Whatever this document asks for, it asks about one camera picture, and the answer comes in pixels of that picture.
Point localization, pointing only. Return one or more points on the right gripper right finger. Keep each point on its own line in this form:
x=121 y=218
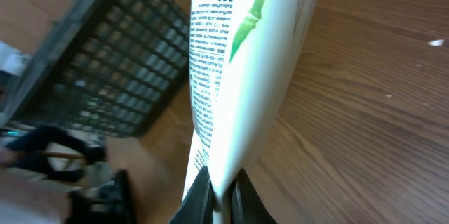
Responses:
x=247 y=207

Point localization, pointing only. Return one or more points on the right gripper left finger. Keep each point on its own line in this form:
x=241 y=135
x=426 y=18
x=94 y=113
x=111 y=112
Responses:
x=197 y=206

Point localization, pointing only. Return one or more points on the white tube with gold cap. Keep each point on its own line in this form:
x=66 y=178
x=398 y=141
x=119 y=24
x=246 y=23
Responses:
x=242 y=54

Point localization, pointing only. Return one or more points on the grey plastic basket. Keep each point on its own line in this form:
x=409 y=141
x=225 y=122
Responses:
x=109 y=66

